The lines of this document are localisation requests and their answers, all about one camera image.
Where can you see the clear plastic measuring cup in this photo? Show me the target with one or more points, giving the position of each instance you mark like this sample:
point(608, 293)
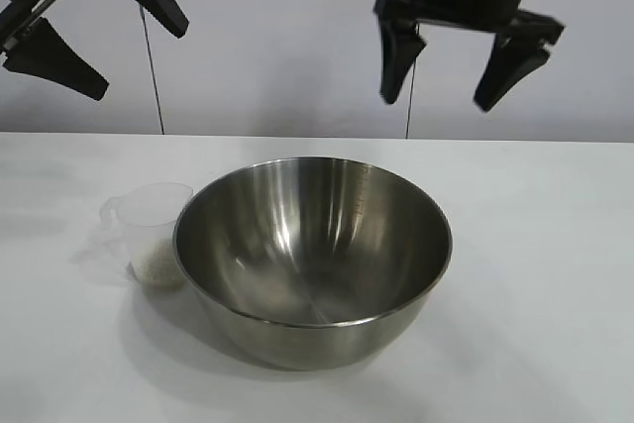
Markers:
point(143, 215)

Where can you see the stainless steel mixing bowl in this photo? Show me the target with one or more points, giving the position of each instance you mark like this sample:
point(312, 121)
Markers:
point(312, 254)

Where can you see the white rice grains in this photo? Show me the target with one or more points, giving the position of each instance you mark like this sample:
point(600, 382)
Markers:
point(153, 264)

